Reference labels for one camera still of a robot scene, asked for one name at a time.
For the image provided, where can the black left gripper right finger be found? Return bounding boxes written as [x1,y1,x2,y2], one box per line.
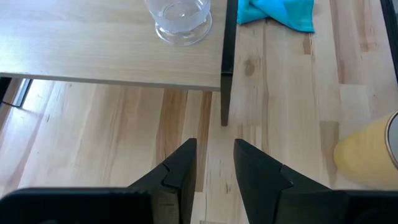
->
[234,139,398,224]

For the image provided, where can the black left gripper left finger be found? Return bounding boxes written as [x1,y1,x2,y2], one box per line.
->
[0,138,198,224]

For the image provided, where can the yellow mug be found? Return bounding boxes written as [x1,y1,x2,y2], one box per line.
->
[333,110,398,190]

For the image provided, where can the blue cloth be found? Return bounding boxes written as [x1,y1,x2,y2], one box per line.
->
[236,0,315,34]

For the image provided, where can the wooden shelf with black frame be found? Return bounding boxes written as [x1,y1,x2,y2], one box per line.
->
[0,0,239,127]

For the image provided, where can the black table edge rail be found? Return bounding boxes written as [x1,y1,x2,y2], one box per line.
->
[379,0,398,83]

